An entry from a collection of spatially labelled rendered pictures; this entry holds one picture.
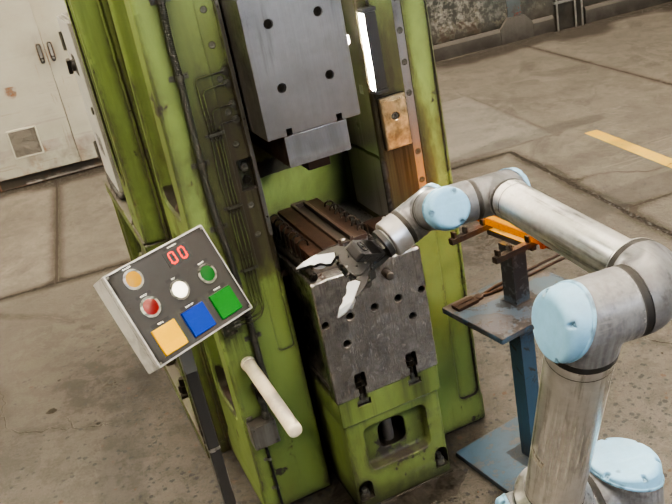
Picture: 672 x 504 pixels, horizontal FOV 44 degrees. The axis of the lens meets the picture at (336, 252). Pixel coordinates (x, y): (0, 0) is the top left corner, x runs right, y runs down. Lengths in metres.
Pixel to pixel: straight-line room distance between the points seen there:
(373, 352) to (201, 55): 1.07
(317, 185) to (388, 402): 0.82
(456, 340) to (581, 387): 1.80
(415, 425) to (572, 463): 1.52
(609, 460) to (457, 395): 1.50
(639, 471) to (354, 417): 1.25
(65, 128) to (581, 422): 6.67
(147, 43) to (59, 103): 5.28
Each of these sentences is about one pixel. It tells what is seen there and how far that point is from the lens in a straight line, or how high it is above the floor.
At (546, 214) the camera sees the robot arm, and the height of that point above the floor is 1.38.
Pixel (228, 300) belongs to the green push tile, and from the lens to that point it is 2.35.
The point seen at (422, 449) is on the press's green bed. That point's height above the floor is 0.15.
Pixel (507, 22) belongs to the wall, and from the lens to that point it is 9.35.
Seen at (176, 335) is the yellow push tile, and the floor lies 1.01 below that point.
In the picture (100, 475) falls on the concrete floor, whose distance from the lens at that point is 3.64.
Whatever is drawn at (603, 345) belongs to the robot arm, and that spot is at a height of 1.33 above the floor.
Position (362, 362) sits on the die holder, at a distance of 2.73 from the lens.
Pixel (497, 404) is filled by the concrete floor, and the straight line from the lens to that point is 3.45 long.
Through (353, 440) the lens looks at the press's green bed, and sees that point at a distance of 2.87.
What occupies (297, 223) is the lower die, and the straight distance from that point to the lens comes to 2.81.
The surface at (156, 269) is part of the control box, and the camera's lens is 2.30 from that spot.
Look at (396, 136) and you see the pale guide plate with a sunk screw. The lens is 2.72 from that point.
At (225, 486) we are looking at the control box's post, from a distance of 2.72.
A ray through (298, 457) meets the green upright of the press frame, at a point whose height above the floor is 0.18.
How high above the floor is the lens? 2.04
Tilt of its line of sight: 24 degrees down
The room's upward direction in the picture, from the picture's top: 11 degrees counter-clockwise
